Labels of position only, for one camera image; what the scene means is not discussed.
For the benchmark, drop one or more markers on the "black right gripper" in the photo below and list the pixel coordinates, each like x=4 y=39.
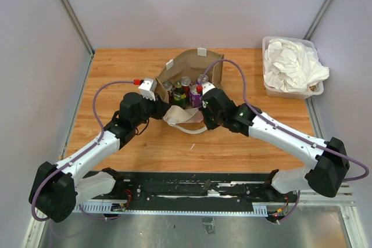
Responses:
x=209 y=125

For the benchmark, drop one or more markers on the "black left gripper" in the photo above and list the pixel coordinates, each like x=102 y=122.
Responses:
x=161 y=107

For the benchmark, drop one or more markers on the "purple fanta can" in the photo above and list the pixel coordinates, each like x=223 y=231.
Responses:
x=195 y=96
x=202 y=79

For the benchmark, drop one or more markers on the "burlap canvas tote bag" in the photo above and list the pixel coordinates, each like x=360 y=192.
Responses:
x=190 y=63

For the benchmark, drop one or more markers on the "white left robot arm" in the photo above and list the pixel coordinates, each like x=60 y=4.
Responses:
x=58 y=188

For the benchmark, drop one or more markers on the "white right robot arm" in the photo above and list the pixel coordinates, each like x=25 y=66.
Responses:
x=325 y=163

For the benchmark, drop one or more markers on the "green glass bottle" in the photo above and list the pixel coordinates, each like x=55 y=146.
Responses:
x=179 y=95

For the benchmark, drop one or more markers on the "red cola can left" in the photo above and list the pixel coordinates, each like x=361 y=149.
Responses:
x=168 y=86

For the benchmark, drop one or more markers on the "red cola can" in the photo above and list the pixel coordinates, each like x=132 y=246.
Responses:
x=186 y=83
x=168 y=86

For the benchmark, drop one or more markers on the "purple Fanta can front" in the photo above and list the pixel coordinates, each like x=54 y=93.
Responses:
x=195 y=96

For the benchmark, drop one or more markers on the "red cola can right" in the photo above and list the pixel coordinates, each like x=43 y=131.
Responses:
x=186 y=83

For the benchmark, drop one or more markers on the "white crumpled cloth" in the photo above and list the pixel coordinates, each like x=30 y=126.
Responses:
x=293 y=66

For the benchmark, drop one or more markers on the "white plastic basket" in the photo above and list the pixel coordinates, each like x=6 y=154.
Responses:
x=290 y=68

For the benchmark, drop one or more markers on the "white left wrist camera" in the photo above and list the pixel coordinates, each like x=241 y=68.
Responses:
x=147 y=88

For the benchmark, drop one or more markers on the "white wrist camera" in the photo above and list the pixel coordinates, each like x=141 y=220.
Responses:
x=204 y=88
x=147 y=88

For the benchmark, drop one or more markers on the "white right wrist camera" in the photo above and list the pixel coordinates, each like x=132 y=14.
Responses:
x=204 y=88

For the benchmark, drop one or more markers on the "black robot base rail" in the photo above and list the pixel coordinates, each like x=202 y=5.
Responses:
x=191 y=193

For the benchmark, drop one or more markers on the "aluminium frame post right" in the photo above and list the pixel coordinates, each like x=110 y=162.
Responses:
x=320 y=15

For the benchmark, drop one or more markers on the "aluminium frame post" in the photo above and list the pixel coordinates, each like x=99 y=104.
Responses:
x=77 y=26
x=320 y=15

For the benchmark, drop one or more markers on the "aluminium frame post left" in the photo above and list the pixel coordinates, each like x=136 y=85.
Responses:
x=77 y=26

